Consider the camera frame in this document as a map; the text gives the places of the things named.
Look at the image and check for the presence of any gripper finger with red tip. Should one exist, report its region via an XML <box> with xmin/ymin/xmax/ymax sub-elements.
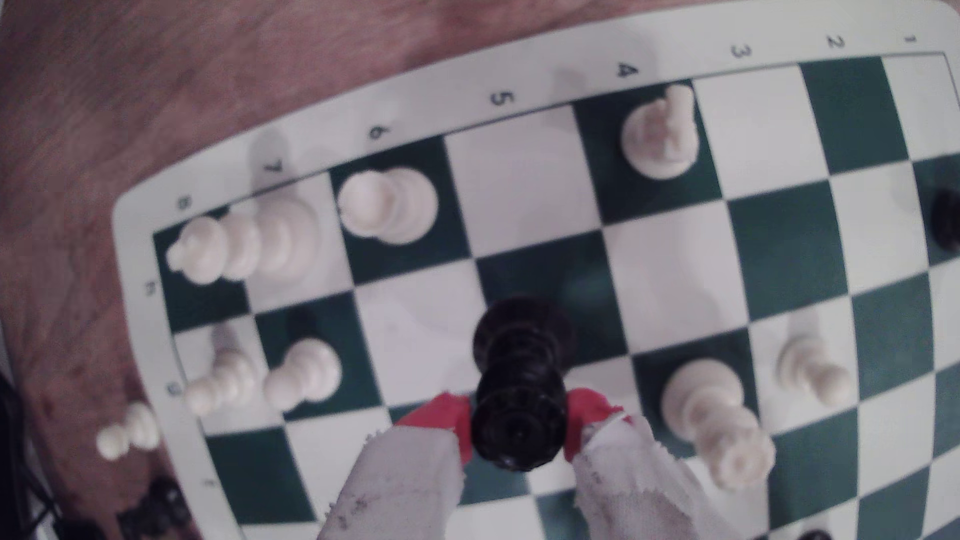
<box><xmin>318</xmin><ymin>390</ymin><xmax>475</xmax><ymax>540</ymax></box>
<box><xmin>562</xmin><ymin>386</ymin><xmax>744</xmax><ymax>540</ymax></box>

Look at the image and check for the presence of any black chess queen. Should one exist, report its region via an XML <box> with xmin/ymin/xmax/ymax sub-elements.
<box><xmin>470</xmin><ymin>295</ymin><xmax>576</xmax><ymax>474</ymax></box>

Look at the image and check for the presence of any white chess rook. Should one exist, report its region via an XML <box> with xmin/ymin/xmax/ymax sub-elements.
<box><xmin>659</xmin><ymin>357</ymin><xmax>778</xmax><ymax>493</ymax></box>

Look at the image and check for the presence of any white chess pawn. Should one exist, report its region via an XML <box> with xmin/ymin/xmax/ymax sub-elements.
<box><xmin>95</xmin><ymin>400</ymin><xmax>162</xmax><ymax>462</ymax></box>
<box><xmin>183</xmin><ymin>322</ymin><xmax>261</xmax><ymax>419</ymax></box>
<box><xmin>261</xmin><ymin>336</ymin><xmax>345</xmax><ymax>413</ymax></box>
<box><xmin>774</xmin><ymin>332</ymin><xmax>857</xmax><ymax>410</ymax></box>

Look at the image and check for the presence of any green white chess mat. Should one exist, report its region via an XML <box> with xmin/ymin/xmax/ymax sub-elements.
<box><xmin>111</xmin><ymin>0</ymin><xmax>960</xmax><ymax>540</ymax></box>

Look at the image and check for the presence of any black chess piece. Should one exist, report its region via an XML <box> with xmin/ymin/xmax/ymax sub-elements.
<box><xmin>115</xmin><ymin>475</ymin><xmax>193</xmax><ymax>538</ymax></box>

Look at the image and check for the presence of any white chess bishop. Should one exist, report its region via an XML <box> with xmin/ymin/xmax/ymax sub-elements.
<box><xmin>335</xmin><ymin>165</ymin><xmax>441</xmax><ymax>248</ymax></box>

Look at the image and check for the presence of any white chess king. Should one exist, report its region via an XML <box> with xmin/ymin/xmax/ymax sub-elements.
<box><xmin>164</xmin><ymin>190</ymin><xmax>323</xmax><ymax>287</ymax></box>

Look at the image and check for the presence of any white chess knight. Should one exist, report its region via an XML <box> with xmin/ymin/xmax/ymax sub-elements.
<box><xmin>620</xmin><ymin>83</ymin><xmax>701</xmax><ymax>182</ymax></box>

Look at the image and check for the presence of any black chess rook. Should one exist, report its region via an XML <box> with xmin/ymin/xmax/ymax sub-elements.
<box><xmin>930</xmin><ymin>186</ymin><xmax>960</xmax><ymax>254</ymax></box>

